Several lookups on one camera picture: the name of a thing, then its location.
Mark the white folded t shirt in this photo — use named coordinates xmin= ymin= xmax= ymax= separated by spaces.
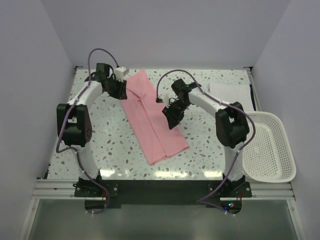
xmin=209 ymin=82 xmax=254 ymax=112

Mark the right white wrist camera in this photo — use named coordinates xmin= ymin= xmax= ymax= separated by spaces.
xmin=155 ymin=94 xmax=170 ymax=105

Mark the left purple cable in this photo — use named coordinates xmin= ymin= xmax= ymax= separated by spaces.
xmin=56 ymin=47 xmax=120 ymax=214

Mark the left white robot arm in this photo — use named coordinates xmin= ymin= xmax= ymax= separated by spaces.
xmin=55 ymin=63 xmax=129 ymax=196

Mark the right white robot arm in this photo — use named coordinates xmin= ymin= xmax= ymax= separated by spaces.
xmin=156 ymin=78 xmax=250 ymax=197

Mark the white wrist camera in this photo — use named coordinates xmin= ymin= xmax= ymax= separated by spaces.
xmin=155 ymin=94 xmax=170 ymax=105
xmin=114 ymin=66 xmax=129 ymax=81

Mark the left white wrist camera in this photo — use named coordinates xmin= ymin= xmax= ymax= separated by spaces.
xmin=114 ymin=66 xmax=129 ymax=81

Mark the pink t shirt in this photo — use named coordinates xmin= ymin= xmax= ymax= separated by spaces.
xmin=120 ymin=69 xmax=189 ymax=165

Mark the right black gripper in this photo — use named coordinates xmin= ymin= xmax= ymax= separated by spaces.
xmin=162 ymin=99 xmax=190 ymax=130

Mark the white perforated plastic basket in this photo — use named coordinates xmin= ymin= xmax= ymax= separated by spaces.
xmin=242 ymin=111 xmax=297 ymax=184

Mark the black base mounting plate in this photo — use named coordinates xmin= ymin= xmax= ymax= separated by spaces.
xmin=73 ymin=177 xmax=253 ymax=214

